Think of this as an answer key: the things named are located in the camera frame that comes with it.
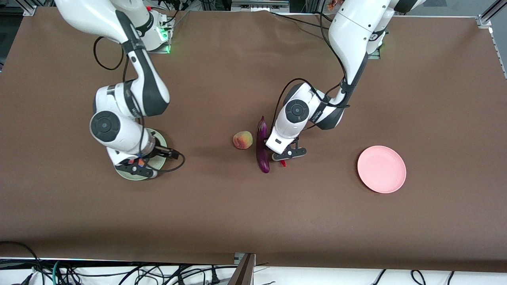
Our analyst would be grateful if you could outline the purple eggplant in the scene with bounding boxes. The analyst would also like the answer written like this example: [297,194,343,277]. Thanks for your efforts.
[255,116,271,174]

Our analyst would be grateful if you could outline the pink yellow peach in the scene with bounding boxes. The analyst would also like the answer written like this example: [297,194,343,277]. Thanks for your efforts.
[233,131,253,150]

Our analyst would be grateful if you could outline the pale green round plate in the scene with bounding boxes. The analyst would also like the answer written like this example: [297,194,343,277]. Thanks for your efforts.
[114,129,169,181]

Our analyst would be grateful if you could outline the brown table cover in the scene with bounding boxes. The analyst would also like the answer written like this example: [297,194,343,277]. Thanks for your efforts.
[0,6,507,273]

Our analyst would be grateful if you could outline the pink round plate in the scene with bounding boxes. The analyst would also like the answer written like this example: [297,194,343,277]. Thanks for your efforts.
[357,146,407,194]

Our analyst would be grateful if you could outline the grey metal box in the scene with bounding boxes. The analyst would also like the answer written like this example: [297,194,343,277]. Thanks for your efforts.
[232,0,290,11]

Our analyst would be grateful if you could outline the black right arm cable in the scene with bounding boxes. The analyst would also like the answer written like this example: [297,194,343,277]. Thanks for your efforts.
[93,36,185,173]

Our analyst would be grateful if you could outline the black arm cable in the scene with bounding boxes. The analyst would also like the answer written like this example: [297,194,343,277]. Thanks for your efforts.
[93,36,185,173]
[273,16,351,131]

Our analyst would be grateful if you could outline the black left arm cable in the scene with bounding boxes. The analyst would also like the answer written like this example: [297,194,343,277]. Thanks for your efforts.
[273,16,351,131]

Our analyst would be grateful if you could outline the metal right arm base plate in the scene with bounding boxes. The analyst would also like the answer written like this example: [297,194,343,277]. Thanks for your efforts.
[147,36,172,54]

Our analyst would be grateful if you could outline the black cable on table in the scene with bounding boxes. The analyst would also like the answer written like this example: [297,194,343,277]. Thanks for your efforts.
[271,11,341,31]

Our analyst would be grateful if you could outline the aluminium profile post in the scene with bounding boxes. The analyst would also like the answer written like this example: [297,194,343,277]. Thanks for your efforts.
[228,253,256,285]

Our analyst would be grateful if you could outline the aluminium side rail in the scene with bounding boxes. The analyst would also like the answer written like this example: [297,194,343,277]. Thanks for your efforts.
[489,28,507,80]

